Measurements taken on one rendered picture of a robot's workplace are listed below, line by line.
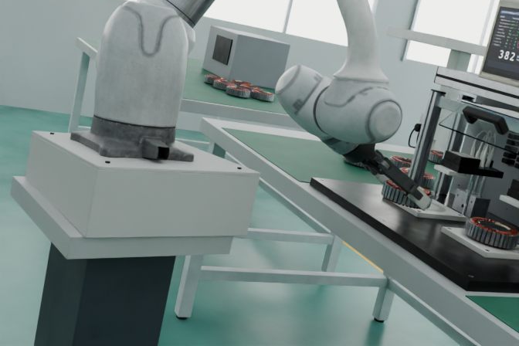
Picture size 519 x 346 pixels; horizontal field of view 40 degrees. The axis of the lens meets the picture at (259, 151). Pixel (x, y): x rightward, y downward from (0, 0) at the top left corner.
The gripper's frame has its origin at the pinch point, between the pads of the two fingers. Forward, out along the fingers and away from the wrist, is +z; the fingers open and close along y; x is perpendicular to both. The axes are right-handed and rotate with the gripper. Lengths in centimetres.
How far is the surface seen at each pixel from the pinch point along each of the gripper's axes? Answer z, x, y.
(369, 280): 95, -20, -102
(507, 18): 3, 51, -15
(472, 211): 26.3, 9.2, -7.9
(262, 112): 30, 6, -145
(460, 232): 12.2, 0.5, 8.1
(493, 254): 11.7, -0.3, 20.0
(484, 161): 20.6, 20.6, -9.3
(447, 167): 14.9, 13.7, -12.3
